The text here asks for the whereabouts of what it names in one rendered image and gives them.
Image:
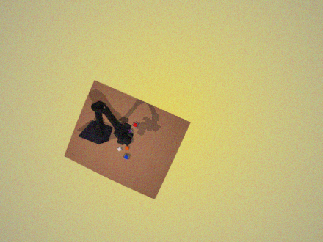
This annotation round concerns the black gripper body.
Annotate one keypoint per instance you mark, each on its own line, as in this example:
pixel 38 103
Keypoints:
pixel 119 141

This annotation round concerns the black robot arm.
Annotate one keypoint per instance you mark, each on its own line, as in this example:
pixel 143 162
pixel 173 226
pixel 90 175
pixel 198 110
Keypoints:
pixel 120 130

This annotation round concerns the red button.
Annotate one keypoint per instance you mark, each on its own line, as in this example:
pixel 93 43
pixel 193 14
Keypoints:
pixel 135 124

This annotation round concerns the blue button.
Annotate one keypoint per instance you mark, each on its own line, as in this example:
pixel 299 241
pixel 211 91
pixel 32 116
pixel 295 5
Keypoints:
pixel 126 156

